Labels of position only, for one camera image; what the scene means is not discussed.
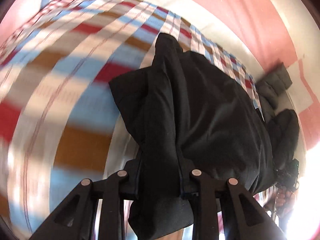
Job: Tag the grey puffer jacket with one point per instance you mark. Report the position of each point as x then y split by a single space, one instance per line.
271 86

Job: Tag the black large jacket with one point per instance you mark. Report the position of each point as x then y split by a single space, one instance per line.
182 106

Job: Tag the checkered bed sheet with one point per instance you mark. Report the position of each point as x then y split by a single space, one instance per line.
59 122

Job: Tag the black garment at bedside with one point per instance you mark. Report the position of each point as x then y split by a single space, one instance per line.
283 130

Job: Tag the pink curtain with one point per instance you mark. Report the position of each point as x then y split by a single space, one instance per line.
273 31

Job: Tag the person's right hand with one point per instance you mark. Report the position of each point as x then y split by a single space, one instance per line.
282 201

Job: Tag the red white striped cloth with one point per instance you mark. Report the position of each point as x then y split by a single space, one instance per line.
60 0

